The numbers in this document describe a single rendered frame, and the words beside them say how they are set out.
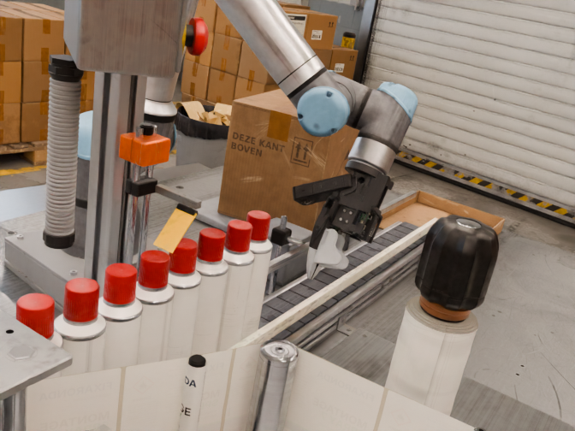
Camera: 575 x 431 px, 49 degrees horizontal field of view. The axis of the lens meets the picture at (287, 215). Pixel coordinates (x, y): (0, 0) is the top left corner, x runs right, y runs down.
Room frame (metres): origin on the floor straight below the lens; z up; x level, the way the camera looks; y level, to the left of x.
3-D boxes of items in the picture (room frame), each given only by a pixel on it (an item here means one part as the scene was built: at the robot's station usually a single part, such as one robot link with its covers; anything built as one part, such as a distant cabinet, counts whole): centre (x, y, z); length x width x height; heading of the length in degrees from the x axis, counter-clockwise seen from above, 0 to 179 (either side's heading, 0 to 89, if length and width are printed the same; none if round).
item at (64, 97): (0.65, 0.25, 1.18); 0.04 x 0.04 x 0.21
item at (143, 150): (0.71, 0.15, 1.05); 0.10 x 0.04 x 0.33; 61
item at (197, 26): (0.67, 0.13, 1.33); 0.04 x 0.03 x 0.04; 26
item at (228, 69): (5.10, 0.33, 0.57); 1.20 x 0.85 x 1.14; 144
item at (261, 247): (0.82, 0.04, 0.98); 0.05 x 0.05 x 0.20
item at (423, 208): (1.61, -0.41, 0.85); 0.30 x 0.26 x 0.04; 151
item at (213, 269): (0.73, 0.09, 0.98); 0.05 x 0.05 x 0.20
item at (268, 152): (1.49, 0.00, 0.99); 0.30 x 0.24 x 0.27; 160
